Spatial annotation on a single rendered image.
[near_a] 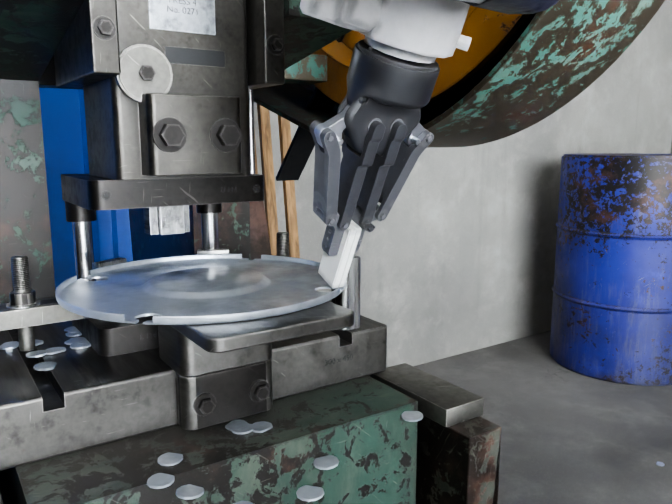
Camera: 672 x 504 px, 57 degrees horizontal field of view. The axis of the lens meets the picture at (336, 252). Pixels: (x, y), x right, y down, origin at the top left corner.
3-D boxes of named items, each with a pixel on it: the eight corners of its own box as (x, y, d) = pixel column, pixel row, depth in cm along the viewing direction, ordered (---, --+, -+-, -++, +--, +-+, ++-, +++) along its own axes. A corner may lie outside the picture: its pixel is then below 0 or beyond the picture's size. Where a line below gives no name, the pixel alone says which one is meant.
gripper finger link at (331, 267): (356, 229, 59) (350, 230, 59) (338, 288, 63) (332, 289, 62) (339, 213, 61) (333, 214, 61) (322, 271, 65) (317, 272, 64)
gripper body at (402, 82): (387, 60, 47) (355, 170, 52) (464, 69, 52) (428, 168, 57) (335, 30, 52) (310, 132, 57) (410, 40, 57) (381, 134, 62)
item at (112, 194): (269, 221, 74) (268, 175, 73) (93, 235, 63) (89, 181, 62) (215, 209, 87) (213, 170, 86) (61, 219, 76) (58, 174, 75)
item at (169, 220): (192, 232, 74) (191, 201, 73) (152, 236, 71) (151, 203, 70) (183, 229, 76) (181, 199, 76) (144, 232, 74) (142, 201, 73)
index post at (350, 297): (362, 327, 76) (363, 250, 74) (342, 331, 74) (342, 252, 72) (349, 322, 78) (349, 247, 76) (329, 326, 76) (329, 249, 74)
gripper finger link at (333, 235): (351, 211, 59) (325, 213, 57) (337, 255, 61) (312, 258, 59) (342, 203, 60) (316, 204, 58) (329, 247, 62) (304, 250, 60)
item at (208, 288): (147, 256, 82) (146, 250, 81) (364, 264, 76) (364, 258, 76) (-16, 315, 54) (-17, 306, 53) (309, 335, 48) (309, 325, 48)
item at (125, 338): (270, 326, 76) (270, 302, 75) (101, 358, 65) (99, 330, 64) (218, 299, 89) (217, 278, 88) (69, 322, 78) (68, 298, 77)
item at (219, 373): (358, 449, 57) (359, 307, 54) (216, 497, 49) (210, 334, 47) (240, 368, 77) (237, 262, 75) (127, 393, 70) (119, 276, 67)
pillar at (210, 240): (222, 284, 85) (219, 182, 83) (207, 286, 84) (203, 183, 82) (216, 281, 87) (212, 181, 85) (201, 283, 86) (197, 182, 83)
